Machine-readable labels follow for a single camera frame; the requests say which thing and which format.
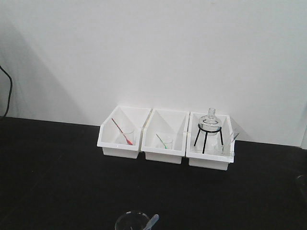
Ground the white middle storage bin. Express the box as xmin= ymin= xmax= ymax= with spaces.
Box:
xmin=141 ymin=109 xmax=189 ymax=164

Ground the white storage bin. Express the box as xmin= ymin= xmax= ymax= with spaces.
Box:
xmin=141 ymin=109 xmax=189 ymax=164
xmin=97 ymin=105 xmax=152 ymax=159
xmin=186 ymin=112 xmax=235 ymax=171

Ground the small beaker in middle bin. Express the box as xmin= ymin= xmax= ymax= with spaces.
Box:
xmin=157 ymin=135 xmax=173 ymax=150

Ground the small beaker in bin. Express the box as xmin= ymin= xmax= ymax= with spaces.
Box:
xmin=157 ymin=135 xmax=173 ymax=150
xmin=116 ymin=129 xmax=134 ymax=145
xmin=213 ymin=143 xmax=232 ymax=156

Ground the green stirring rod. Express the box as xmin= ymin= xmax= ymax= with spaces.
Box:
xmin=156 ymin=134 xmax=167 ymax=149

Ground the small beaker in left bin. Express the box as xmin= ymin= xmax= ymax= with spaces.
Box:
xmin=116 ymin=129 xmax=134 ymax=145

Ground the red stirring rod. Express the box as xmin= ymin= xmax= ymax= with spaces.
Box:
xmin=111 ymin=118 xmax=133 ymax=145

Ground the white left storage bin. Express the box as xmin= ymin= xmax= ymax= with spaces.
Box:
xmin=97 ymin=105 xmax=152 ymax=159

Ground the round glass flask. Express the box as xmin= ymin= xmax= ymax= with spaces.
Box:
xmin=199 ymin=108 xmax=222 ymax=135

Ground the white right storage bin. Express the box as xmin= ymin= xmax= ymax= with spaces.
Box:
xmin=186 ymin=112 xmax=235 ymax=171

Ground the small beaker in right bin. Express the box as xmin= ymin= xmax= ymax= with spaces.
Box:
xmin=213 ymin=143 xmax=232 ymax=156

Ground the clear plastic pipette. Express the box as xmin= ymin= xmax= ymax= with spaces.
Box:
xmin=143 ymin=214 xmax=160 ymax=230

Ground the clear glass beaker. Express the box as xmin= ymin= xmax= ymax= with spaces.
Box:
xmin=115 ymin=211 xmax=150 ymax=230

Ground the black wire tripod stand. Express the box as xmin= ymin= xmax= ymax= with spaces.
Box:
xmin=193 ymin=124 xmax=224 ymax=154

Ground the black cable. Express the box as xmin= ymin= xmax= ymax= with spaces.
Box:
xmin=0 ymin=65 xmax=12 ymax=118

